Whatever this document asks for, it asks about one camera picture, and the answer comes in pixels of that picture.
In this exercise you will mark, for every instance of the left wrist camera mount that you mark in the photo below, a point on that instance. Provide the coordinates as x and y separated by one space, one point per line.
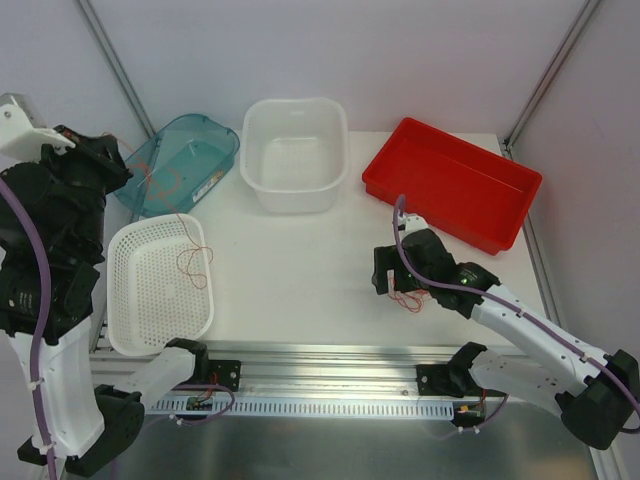
24 132

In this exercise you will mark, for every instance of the aluminium frame post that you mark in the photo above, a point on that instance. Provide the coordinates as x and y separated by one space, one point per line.
104 44
577 28

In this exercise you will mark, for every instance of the right aluminium frame post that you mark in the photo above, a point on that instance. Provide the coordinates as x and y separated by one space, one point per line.
577 28

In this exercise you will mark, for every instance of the left aluminium frame post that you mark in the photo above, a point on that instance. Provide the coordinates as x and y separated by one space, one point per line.
104 44

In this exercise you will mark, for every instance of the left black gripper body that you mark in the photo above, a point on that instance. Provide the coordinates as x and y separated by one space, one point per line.
93 156

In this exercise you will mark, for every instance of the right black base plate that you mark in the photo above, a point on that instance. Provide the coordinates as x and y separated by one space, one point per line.
445 380

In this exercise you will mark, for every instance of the aluminium mounting rail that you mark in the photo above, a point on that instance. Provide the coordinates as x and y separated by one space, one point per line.
328 371

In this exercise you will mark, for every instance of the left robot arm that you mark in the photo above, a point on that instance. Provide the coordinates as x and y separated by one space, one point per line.
46 305

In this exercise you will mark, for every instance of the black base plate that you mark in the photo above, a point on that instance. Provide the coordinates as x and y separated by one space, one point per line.
225 373
445 380

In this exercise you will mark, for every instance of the teal transparent plastic bin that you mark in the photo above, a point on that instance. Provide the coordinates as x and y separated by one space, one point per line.
178 166

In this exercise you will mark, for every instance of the white slotted cable duct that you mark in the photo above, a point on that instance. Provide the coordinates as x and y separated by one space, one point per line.
404 408

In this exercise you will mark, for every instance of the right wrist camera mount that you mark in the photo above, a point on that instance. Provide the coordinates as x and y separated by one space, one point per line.
408 223

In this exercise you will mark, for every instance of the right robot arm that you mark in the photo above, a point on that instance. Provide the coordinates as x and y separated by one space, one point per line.
593 393

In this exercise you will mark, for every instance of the white perforated basket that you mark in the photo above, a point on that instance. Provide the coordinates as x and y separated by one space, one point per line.
159 284

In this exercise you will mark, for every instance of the red plastic tray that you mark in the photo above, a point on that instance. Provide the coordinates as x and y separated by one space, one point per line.
475 195

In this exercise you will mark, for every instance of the white plastic tub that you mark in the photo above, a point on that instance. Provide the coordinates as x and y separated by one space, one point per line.
295 153

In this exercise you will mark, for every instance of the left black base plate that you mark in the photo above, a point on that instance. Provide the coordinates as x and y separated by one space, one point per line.
225 373

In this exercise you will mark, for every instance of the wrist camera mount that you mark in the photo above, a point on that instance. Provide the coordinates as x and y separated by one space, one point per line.
408 223
24 132

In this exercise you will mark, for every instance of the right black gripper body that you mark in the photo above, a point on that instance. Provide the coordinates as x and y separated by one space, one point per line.
382 270

